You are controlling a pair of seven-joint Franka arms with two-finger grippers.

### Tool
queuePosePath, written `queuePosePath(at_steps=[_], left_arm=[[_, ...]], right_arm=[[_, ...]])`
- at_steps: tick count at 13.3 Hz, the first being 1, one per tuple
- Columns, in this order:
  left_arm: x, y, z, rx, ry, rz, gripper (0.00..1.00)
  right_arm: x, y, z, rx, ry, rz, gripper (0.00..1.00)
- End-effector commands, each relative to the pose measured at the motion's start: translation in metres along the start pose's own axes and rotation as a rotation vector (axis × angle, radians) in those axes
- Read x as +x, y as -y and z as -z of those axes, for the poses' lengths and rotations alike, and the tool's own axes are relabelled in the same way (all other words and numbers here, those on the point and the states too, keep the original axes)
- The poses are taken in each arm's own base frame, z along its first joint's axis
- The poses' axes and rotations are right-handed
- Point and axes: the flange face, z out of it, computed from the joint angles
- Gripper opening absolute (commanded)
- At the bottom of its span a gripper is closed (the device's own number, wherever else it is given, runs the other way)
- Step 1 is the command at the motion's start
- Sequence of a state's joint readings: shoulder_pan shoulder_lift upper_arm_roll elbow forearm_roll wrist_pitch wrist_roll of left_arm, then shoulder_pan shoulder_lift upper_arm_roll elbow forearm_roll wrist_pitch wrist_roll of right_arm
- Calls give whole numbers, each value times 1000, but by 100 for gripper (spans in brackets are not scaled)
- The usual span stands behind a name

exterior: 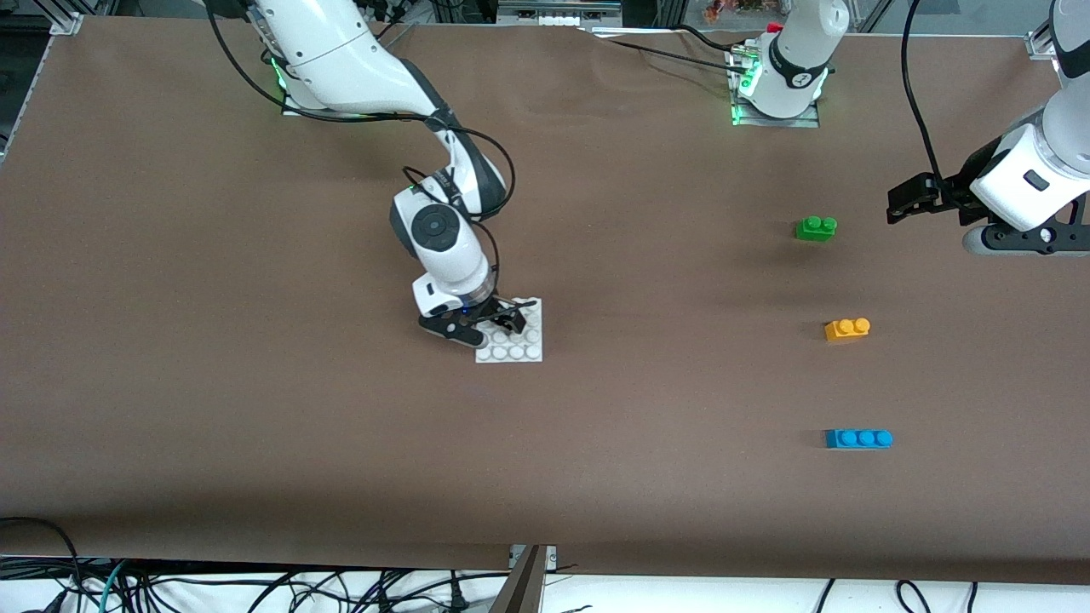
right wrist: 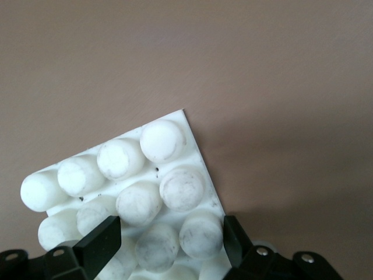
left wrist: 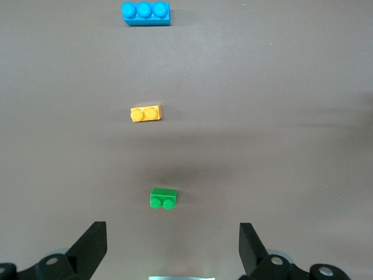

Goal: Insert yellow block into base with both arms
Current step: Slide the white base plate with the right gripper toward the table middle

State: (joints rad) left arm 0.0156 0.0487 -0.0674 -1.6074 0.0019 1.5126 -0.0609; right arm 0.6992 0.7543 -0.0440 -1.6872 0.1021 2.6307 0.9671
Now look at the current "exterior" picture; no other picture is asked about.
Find dark wooden beam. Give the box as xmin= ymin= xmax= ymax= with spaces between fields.
xmin=490 ymin=545 xmax=548 ymax=613

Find short black table cable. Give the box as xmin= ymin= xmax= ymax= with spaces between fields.
xmin=675 ymin=24 xmax=743 ymax=54

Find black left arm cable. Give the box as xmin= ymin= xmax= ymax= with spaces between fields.
xmin=900 ymin=0 xmax=948 ymax=184

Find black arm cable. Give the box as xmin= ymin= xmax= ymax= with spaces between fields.
xmin=204 ymin=9 xmax=517 ymax=295
xmin=900 ymin=0 xmax=948 ymax=184

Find white studded base plate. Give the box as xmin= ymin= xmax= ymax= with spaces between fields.
xmin=475 ymin=297 xmax=544 ymax=364

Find teal floor cable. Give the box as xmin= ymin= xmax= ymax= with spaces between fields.
xmin=89 ymin=558 xmax=133 ymax=613

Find blue three-stud block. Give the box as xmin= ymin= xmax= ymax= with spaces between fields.
xmin=824 ymin=428 xmax=894 ymax=450

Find black looped floor cable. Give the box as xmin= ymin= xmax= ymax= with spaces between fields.
xmin=0 ymin=516 xmax=83 ymax=597

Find orange patterned object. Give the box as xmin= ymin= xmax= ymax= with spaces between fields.
xmin=703 ymin=0 xmax=769 ymax=24

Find long black table cable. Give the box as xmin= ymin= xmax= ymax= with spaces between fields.
xmin=586 ymin=29 xmax=743 ymax=69

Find brown paper table cover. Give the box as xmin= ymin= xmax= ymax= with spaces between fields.
xmin=0 ymin=17 xmax=1090 ymax=587

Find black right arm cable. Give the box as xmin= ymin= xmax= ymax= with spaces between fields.
xmin=204 ymin=9 xmax=517 ymax=295

